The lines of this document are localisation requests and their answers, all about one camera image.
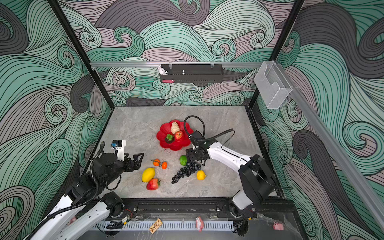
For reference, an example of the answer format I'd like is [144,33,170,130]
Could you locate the green fake lime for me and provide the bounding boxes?
[179,155,188,166]

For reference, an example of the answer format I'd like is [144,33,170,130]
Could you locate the large yellow fake lemon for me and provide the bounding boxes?
[142,168,156,183]

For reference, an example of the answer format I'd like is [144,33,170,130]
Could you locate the small yellow fake lemon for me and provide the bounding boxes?
[197,170,207,181]

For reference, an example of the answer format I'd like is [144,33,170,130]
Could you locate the red flower-shaped fruit bowl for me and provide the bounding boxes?
[157,120,194,151]

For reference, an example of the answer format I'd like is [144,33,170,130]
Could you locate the red wrinkled fake pepper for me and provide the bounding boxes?
[175,131,184,141]

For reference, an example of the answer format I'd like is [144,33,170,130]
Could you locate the red fake strawberry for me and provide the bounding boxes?
[146,178,161,191]

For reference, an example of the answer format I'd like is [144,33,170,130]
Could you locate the cream white fake pear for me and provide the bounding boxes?
[171,122,180,135]

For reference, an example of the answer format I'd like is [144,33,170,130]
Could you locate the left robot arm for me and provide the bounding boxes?
[26,140,144,240]

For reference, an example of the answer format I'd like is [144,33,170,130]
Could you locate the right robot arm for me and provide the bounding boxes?
[183,115,292,218]

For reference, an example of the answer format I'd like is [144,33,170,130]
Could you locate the black fake grape bunch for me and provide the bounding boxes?
[171,162,202,184]

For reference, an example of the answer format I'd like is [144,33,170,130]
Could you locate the orange fake tomato left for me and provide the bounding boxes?
[152,159,162,167]

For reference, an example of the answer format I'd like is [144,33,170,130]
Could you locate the orange fake tomato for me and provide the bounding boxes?
[152,159,162,167]
[161,162,168,170]

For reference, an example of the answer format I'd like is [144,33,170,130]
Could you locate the orange fake tomato right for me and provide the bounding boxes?
[161,162,168,170]

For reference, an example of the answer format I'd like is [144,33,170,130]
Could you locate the wooden tag sign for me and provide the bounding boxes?
[149,219,163,234]

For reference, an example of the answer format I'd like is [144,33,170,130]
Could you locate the pink figurine middle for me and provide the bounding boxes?
[196,217,204,232]

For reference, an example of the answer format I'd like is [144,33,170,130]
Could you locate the white rabbit figurine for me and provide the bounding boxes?
[157,65,168,75]

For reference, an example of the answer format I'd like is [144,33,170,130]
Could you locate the pink pig figurine right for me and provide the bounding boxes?
[273,222,285,231]

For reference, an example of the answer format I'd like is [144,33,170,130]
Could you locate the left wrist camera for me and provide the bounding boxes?
[111,140,126,162]

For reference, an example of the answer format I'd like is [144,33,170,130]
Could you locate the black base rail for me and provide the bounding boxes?
[123,197,296,219]

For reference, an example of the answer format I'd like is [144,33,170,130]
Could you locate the white slotted cable duct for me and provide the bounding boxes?
[91,220,234,232]

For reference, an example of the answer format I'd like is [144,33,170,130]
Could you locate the black wall shelf tray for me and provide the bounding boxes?
[159,65,224,86]

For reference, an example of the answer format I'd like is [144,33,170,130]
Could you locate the aluminium wall rail back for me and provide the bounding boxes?
[90,61,263,69]

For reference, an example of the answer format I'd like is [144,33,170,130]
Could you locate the aluminium wall rail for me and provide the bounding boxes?
[273,61,384,230]
[90,61,263,69]

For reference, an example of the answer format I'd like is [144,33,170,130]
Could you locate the clear acrylic wall box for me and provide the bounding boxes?
[254,61,292,110]

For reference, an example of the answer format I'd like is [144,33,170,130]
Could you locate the aluminium wall rail right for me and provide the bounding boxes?
[273,61,384,230]

